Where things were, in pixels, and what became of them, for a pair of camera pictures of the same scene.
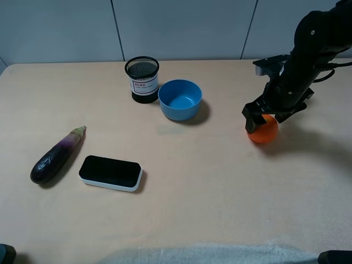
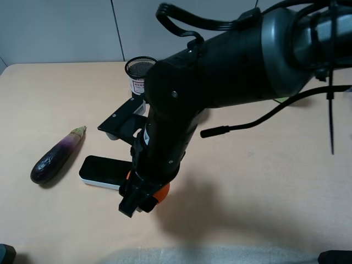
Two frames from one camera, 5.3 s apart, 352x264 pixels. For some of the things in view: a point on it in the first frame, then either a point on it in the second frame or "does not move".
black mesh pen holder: (142, 71) does not move
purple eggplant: (54, 158) does not move
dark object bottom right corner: (335, 257) does not move
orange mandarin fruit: (267, 133) -> (162, 192)
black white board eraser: (112, 172) does not move
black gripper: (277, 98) -> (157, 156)
